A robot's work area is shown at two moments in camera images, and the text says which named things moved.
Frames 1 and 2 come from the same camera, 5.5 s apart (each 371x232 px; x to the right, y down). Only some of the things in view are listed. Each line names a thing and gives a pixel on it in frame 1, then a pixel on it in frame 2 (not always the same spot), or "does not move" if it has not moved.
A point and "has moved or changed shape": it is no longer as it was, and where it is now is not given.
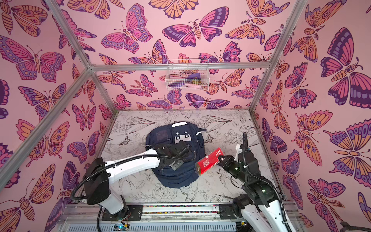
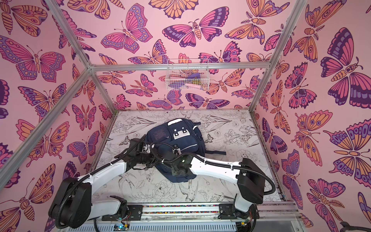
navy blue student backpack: (186, 174) has moved or changed shape
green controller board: (121, 227) does not move
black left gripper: (178, 166) → (153, 155)
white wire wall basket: (187, 75) does not move
